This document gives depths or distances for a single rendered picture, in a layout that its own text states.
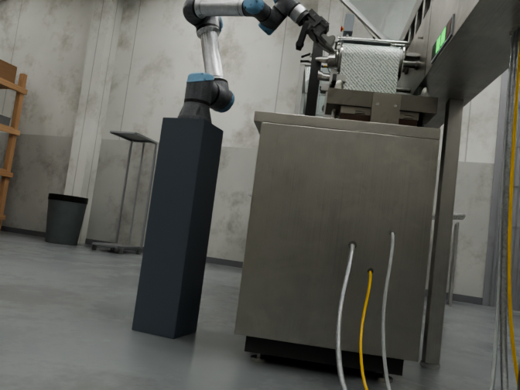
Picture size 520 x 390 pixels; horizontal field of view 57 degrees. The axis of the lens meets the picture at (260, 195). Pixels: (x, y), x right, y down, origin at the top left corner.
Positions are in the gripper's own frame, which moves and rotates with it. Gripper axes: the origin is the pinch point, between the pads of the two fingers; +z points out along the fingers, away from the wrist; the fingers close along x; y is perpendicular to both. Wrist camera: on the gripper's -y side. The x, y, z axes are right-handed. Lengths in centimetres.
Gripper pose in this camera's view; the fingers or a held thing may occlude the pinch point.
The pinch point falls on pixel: (330, 52)
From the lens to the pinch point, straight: 215.2
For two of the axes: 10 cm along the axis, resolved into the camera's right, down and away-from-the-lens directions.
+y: 7.3, -6.8, -0.1
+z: 6.7, 7.2, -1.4
